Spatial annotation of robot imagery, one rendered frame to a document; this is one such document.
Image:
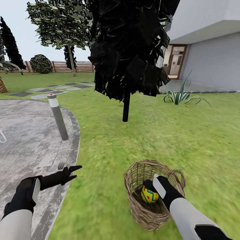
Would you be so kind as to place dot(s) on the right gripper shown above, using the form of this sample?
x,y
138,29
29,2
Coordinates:
x,y
149,185

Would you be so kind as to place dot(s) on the door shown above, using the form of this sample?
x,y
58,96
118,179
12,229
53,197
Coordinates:
x,y
173,57

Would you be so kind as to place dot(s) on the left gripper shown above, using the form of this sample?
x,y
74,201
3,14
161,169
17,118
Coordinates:
x,y
63,176

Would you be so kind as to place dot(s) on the wicker basket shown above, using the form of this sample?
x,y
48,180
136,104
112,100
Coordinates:
x,y
141,215

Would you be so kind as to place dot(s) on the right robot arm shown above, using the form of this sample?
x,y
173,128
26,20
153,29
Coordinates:
x,y
191,223

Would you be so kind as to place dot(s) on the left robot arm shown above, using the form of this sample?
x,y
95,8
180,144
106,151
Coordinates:
x,y
16,223

